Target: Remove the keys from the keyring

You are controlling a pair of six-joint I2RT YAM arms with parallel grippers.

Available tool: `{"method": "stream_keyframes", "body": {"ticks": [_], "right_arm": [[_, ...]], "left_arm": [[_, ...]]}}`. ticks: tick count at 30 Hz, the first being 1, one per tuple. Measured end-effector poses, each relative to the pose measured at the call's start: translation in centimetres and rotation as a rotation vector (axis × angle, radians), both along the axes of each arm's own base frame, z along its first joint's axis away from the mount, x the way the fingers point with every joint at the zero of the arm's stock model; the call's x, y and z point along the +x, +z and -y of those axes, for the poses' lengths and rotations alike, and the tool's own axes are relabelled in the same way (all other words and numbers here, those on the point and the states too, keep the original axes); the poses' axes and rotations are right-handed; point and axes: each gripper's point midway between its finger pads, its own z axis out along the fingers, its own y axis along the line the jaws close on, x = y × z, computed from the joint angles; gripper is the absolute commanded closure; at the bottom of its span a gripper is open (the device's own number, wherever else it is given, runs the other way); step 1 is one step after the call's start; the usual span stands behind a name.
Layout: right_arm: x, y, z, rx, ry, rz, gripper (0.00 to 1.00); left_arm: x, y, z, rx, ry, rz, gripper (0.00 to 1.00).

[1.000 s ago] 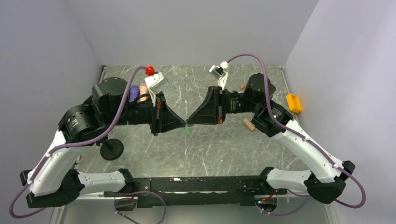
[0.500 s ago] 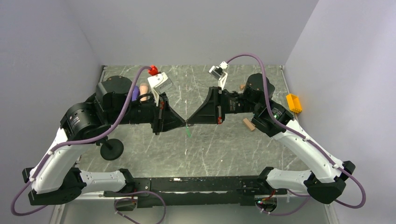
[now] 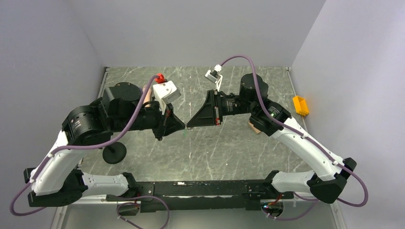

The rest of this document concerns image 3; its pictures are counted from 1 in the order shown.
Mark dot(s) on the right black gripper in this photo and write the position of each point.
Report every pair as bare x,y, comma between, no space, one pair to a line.
209,114

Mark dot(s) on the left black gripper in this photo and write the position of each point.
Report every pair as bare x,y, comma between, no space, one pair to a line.
172,123

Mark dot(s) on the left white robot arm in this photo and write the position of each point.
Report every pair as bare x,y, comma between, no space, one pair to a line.
57,181

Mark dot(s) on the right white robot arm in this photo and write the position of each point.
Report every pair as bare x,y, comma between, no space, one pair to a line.
329,173

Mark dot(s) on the pink microphone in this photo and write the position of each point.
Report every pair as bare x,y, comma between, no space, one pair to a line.
147,98

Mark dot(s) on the tan rectangular wooden block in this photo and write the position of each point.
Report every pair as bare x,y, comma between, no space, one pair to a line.
253,128

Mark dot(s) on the yellow plastic bin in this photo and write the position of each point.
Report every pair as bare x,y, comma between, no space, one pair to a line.
300,105

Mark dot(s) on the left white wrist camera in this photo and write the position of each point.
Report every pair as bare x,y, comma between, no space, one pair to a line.
165,93

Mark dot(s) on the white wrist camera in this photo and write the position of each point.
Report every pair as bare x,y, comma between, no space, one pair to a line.
215,77
165,93

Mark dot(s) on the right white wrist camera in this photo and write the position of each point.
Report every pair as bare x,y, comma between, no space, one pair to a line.
215,77

